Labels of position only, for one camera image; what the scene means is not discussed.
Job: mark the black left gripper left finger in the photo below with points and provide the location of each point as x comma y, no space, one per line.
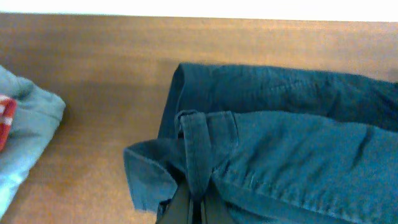
179,210

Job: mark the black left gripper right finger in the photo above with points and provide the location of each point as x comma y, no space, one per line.
213,208

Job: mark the dark navy blue shorts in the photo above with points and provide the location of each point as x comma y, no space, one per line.
281,145

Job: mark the grey folded garment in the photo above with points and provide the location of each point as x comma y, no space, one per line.
37,117

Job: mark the red printed t-shirt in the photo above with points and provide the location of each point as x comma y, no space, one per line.
8,108

